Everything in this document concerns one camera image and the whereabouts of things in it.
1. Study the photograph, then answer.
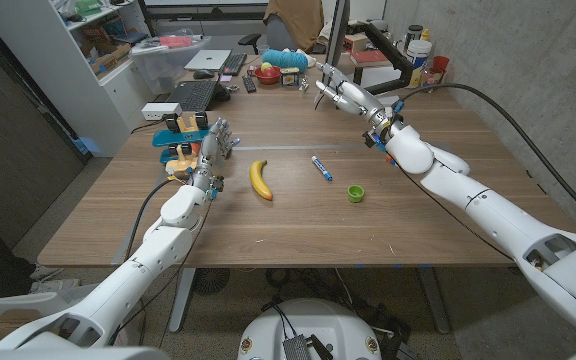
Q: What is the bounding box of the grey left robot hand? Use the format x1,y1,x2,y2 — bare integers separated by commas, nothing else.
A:
190,117,242,194

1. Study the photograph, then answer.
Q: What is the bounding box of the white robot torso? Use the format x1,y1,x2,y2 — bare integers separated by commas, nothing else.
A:
237,298,383,360

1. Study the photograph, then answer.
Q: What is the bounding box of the large black keyboard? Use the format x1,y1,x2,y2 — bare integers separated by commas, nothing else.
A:
166,80,219,113

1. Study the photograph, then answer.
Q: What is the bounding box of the brown jacket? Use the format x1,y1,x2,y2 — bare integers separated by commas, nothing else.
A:
262,0,325,54

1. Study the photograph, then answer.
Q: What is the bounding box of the teal yarn roll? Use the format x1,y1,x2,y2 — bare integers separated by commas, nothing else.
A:
261,48,310,72

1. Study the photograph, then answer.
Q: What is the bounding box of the red bowl with fruit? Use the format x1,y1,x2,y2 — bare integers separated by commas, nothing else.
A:
253,62,283,86

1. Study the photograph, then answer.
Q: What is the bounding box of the yellow banana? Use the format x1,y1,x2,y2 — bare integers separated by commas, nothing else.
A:
248,159,274,202

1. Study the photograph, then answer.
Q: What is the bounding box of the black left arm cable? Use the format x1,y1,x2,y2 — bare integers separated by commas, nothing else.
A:
123,177,177,264

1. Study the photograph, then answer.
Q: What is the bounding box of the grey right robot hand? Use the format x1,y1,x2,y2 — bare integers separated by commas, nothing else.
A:
314,62,394,133

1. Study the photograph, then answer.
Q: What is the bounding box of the black-lidded jar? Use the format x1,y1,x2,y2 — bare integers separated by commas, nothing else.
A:
403,24,424,51

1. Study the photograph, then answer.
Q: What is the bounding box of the black floor fan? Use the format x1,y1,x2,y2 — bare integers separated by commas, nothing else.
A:
191,267,231,296

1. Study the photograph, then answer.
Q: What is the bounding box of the white shoe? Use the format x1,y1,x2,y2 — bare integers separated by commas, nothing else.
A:
30,278,82,295
30,264,64,282

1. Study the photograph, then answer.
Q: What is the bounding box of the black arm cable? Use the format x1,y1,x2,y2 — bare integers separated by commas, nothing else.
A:
395,82,576,236
123,177,177,264

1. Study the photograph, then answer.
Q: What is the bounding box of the pink packet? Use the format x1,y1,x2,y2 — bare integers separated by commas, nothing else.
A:
159,35,194,49

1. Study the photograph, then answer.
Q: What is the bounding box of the grey table leg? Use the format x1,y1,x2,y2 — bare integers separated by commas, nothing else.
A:
416,267,452,335
168,268,197,335

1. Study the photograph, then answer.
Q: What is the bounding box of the grey office chair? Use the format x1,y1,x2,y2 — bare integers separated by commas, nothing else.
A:
237,13,299,55

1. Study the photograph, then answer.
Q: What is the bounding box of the clear glass jar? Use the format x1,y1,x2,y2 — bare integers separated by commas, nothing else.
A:
420,67,444,94

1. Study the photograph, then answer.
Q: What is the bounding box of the silver laptop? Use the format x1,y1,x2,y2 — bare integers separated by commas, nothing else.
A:
184,48,233,72

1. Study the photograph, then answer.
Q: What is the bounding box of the cardboard box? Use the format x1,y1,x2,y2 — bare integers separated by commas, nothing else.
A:
80,42,133,77

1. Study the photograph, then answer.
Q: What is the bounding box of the red book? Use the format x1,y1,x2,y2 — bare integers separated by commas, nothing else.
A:
350,48,392,68

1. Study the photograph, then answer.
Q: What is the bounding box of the white shelf cabinet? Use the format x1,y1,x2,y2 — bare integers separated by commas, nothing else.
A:
0,0,157,159

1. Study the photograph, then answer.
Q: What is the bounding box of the small black keyboard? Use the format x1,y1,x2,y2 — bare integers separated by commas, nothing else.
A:
220,52,248,77

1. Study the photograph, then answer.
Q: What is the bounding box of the small brown box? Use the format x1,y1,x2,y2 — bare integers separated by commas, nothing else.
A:
343,33,369,54

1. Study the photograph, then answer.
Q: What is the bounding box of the white plastic tub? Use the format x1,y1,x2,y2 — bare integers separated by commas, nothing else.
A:
406,39,433,71

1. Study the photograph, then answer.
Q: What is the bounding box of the white power strip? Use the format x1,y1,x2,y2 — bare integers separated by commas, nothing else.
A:
141,102,183,122

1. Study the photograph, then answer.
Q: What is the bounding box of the black computer monitor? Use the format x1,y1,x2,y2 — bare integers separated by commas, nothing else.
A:
317,0,352,96

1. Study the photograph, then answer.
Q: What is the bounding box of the blue marker pen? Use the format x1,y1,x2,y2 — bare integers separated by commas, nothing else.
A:
310,155,334,183

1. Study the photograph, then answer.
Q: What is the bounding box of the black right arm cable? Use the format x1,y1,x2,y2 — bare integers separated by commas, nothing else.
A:
395,82,576,236

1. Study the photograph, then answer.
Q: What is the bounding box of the clear plastic storage bin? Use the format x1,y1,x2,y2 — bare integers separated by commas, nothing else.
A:
130,34,213,96

